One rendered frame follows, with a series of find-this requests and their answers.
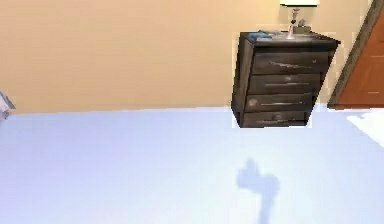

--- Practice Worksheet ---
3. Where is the blue flat object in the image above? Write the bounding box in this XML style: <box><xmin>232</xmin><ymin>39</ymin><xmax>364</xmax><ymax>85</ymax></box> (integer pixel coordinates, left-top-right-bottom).
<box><xmin>249</xmin><ymin>29</ymin><xmax>283</xmax><ymax>42</ymax></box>

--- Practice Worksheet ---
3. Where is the brown wooden room door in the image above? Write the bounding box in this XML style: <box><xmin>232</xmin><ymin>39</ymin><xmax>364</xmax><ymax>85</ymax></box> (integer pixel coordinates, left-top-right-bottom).
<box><xmin>327</xmin><ymin>0</ymin><xmax>384</xmax><ymax>110</ymax></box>

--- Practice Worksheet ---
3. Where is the grey white cloth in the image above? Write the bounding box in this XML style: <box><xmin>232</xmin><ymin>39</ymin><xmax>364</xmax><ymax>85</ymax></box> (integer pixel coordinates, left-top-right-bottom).
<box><xmin>0</xmin><ymin>89</ymin><xmax>17</xmax><ymax>120</ymax></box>

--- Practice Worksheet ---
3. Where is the white shade table lamp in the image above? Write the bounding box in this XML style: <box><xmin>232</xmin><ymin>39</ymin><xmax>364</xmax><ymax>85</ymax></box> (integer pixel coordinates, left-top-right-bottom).
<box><xmin>279</xmin><ymin>0</ymin><xmax>320</xmax><ymax>41</ymax></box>

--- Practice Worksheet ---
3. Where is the dark brown chest of drawers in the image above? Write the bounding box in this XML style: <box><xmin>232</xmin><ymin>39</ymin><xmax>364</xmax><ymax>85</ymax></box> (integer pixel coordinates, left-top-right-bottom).
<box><xmin>230</xmin><ymin>30</ymin><xmax>342</xmax><ymax>129</ymax></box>

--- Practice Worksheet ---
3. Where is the grey small box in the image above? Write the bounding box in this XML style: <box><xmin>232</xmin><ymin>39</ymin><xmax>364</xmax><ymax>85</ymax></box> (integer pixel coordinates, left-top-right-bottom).
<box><xmin>293</xmin><ymin>19</ymin><xmax>312</xmax><ymax>35</ymax></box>

